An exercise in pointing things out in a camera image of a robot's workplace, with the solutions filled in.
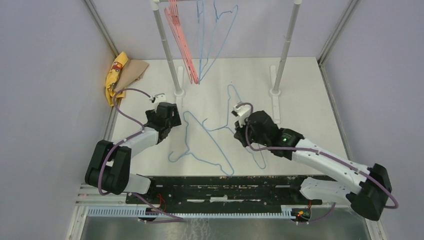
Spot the grey rack pole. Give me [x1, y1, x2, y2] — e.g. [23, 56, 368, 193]
[149, 0, 186, 113]
[269, 0, 303, 124]

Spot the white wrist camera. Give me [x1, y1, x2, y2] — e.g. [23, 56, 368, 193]
[231, 102, 253, 128]
[149, 93, 167, 104]

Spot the beige cloth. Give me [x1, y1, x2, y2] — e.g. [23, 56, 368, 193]
[113, 59, 149, 92]

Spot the right grey rack pole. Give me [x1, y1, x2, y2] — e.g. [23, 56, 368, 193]
[269, 0, 303, 124]

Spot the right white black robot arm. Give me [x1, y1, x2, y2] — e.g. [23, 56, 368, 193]
[231, 105, 399, 221]

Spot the yellow printed cloth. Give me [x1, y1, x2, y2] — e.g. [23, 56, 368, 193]
[104, 52, 129, 107]

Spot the white slotted cable duct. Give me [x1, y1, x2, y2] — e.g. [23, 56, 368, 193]
[87, 206, 298, 220]

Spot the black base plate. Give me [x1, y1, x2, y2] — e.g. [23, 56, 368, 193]
[142, 175, 323, 214]

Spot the left grey rack pole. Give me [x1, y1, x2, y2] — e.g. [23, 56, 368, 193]
[149, 0, 186, 113]

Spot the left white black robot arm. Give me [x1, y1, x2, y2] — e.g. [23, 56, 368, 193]
[84, 102, 182, 204]

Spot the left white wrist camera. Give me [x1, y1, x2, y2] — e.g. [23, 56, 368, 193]
[149, 93, 167, 104]

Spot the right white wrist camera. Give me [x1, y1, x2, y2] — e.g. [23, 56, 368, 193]
[231, 102, 253, 128]

